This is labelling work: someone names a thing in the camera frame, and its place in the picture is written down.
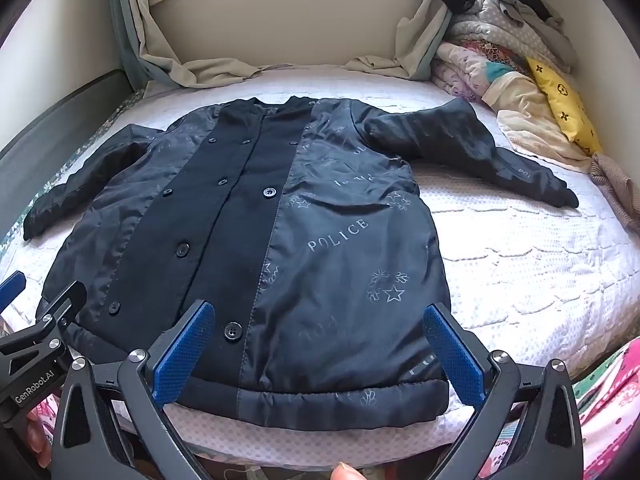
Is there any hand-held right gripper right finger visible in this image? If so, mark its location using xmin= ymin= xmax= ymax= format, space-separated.
xmin=422 ymin=302 xmax=586 ymax=480

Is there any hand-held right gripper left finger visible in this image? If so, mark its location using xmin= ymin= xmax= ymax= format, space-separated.
xmin=50 ymin=300 xmax=216 ymax=480

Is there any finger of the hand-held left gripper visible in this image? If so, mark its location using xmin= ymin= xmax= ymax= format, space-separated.
xmin=34 ymin=280 xmax=89 ymax=335
xmin=0 ymin=270 xmax=27 ymax=307

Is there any black padded jacket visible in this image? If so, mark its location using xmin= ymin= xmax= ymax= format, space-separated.
xmin=22 ymin=95 xmax=580 ymax=431

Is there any person's left hand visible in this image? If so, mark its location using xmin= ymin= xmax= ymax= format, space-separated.
xmin=24 ymin=402 xmax=55 ymax=466

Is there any person's right hand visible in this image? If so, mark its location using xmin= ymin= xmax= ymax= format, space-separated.
xmin=332 ymin=461 xmax=368 ymax=480

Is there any white quilted bed cover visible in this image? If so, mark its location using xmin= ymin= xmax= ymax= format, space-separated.
xmin=0 ymin=67 xmax=640 ymax=471

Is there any grey headboard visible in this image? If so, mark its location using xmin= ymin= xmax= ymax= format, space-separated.
xmin=0 ymin=69 xmax=137 ymax=206

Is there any pink printed blanket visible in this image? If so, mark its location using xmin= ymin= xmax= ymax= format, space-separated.
xmin=572 ymin=337 xmax=640 ymax=480

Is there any brown knitted cloth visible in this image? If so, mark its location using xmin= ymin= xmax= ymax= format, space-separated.
xmin=589 ymin=153 xmax=640 ymax=242

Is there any cream blanket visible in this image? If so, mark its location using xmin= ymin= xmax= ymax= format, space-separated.
xmin=484 ymin=62 xmax=597 ymax=175

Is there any beige curtain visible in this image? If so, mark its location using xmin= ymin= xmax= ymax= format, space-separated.
xmin=345 ymin=0 xmax=452 ymax=83
xmin=125 ymin=0 xmax=268 ymax=90

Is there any yellow patterned pillow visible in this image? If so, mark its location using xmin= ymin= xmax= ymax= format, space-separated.
xmin=526 ymin=56 xmax=604 ymax=157

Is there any pink floral quilt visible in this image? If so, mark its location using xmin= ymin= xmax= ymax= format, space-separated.
xmin=431 ymin=42 xmax=503 ymax=107

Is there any teal curtain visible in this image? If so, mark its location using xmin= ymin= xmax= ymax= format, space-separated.
xmin=107 ymin=0 xmax=147 ymax=92

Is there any grey dotted garment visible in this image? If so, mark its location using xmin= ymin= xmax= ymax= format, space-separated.
xmin=450 ymin=0 xmax=572 ymax=73

